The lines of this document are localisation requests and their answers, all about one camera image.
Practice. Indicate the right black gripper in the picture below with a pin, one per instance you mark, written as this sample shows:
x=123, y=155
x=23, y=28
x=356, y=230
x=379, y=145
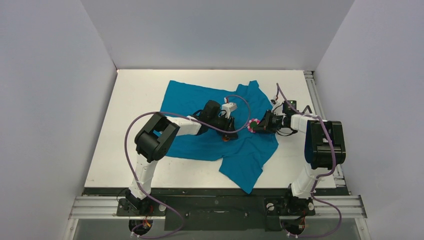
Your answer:
x=267, y=122

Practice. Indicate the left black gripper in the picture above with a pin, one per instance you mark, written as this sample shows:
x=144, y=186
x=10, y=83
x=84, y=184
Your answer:
x=228, y=123

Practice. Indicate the blue t-shirt garment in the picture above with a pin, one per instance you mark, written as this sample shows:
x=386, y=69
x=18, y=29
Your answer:
x=242, y=159

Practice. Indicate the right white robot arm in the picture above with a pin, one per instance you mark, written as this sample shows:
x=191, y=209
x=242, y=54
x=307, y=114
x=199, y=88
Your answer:
x=324, y=145

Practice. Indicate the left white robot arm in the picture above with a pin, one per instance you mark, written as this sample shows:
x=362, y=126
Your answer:
x=154, y=140

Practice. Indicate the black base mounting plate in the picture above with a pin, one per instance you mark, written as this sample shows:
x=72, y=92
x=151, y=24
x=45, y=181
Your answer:
x=210, y=209

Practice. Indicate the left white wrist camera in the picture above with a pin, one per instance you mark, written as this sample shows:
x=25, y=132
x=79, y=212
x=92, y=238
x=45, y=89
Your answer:
x=228, y=108

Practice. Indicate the aluminium side rail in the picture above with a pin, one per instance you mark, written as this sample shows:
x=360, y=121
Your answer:
x=338, y=174

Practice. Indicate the aluminium front rail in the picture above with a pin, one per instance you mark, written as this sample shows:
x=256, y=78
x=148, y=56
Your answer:
x=107, y=207

